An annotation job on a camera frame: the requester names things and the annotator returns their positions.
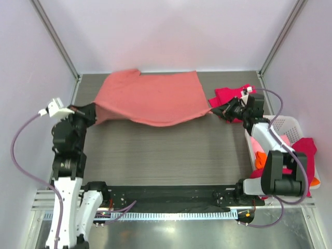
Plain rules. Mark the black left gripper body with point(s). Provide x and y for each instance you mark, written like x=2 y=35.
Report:
x=80 y=124

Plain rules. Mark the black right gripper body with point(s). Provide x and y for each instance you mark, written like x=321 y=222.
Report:
x=237 y=111

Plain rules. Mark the salmon pink t-shirt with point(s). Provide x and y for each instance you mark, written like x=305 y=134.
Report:
x=160 y=100

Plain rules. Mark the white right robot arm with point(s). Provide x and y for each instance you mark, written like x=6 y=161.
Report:
x=284 y=173

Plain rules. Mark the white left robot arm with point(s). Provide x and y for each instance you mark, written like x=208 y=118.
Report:
x=72 y=221

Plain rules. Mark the folded magenta t-shirt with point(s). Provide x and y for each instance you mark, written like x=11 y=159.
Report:
x=225 y=95

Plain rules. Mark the light pink shirt in basket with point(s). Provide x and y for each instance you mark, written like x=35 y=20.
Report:
x=258 y=148

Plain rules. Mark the white plastic laundry basket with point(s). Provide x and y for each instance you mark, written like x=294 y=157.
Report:
x=283 y=125

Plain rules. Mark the orange shirt in basket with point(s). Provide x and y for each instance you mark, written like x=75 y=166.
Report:
x=261 y=160

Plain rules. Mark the crimson shirt over basket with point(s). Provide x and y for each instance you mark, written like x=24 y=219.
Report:
x=305 y=145

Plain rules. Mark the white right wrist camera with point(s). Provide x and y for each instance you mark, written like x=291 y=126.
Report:
x=245 y=94

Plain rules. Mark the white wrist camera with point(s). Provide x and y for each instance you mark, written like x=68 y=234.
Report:
x=56 y=109
x=245 y=94

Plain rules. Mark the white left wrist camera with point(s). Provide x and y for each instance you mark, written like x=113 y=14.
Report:
x=56 y=109

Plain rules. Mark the left aluminium frame post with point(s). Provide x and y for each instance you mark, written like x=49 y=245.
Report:
x=54 y=36

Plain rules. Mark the aluminium frame post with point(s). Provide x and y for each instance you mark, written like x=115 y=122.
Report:
x=54 y=36
x=285 y=30

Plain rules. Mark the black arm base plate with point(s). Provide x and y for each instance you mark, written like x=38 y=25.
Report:
x=200 y=199

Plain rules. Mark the white slotted cable duct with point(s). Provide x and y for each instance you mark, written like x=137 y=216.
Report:
x=103 y=217

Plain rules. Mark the right aluminium frame post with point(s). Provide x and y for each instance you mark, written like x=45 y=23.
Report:
x=285 y=30

